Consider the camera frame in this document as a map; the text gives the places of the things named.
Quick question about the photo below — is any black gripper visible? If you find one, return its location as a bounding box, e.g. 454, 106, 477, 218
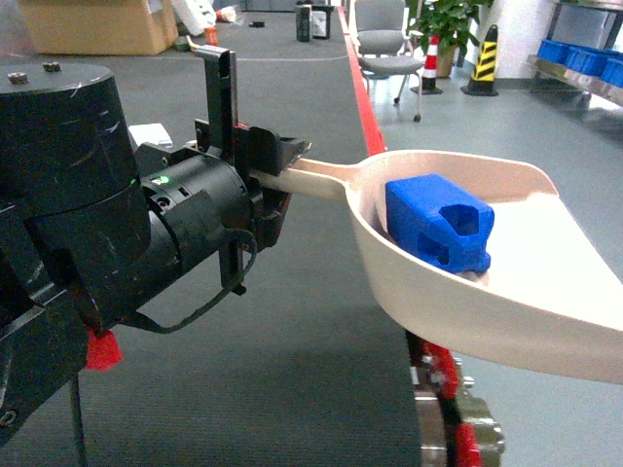
135, 125, 312, 277

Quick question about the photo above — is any blue plastic part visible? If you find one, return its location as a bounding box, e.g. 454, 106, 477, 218
385, 173, 495, 273

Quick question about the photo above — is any beige plastic scoop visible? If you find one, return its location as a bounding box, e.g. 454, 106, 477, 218
254, 150, 622, 384

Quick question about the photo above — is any steel shelf rack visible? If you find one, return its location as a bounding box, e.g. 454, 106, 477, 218
527, 1, 622, 106

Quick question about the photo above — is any orange can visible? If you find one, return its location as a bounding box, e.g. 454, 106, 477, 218
204, 26, 219, 47

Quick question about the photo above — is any white roll bag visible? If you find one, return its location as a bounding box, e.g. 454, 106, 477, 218
171, 0, 216, 36

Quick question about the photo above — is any black box with label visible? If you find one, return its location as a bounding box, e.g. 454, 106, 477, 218
294, 2, 334, 43

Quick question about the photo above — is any large open cardboard box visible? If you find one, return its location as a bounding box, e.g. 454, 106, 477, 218
18, 0, 178, 55

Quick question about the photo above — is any grey office chair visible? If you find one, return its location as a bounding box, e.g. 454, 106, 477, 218
354, 0, 423, 106

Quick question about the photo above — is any red white traffic cone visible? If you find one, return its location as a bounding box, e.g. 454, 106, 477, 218
411, 35, 443, 95

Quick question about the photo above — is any yellow black striped bollard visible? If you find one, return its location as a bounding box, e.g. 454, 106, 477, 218
460, 24, 498, 97

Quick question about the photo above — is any green potted plant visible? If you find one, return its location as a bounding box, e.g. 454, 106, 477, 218
406, 0, 494, 78

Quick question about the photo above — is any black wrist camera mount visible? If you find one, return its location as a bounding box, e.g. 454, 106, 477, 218
195, 45, 240, 165

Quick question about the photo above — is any black cable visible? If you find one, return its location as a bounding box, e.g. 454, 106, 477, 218
67, 228, 259, 467

